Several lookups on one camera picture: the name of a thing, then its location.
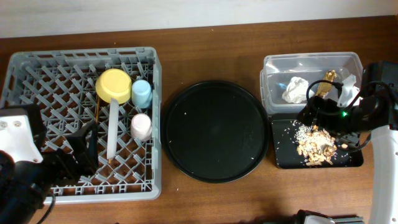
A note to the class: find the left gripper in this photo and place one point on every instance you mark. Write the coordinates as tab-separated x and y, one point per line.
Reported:
71	160

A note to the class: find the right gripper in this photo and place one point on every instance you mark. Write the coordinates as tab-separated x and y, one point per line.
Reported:
315	109

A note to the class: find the gold foil wrapper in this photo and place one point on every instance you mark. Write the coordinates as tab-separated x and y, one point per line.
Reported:
324	88

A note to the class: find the white tissue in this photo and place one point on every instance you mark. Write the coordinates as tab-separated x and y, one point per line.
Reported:
296	90

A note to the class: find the grey round plate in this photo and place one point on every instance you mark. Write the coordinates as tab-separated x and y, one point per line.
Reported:
112	129

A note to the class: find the pink cup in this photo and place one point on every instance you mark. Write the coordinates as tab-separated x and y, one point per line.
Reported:
141	127

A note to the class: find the yellow bowl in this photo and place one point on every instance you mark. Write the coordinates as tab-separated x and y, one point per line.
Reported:
114	84

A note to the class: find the light blue cup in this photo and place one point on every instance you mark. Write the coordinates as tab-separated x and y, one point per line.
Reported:
141	94

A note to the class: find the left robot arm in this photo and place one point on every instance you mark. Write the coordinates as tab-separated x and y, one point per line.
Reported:
25	185

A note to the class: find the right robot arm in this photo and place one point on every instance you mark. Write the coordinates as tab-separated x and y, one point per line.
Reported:
372	109

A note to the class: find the grey dishwasher rack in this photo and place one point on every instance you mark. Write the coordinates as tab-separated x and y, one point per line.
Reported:
62	84

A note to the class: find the food scraps pile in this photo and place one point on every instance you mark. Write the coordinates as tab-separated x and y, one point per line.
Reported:
316	145

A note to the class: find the clear plastic bin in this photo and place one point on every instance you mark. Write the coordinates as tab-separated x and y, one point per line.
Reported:
278	70

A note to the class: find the black rectangular tray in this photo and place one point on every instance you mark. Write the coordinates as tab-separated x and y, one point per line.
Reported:
284	132

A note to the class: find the round black tray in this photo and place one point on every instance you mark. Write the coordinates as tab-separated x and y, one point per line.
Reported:
215	131

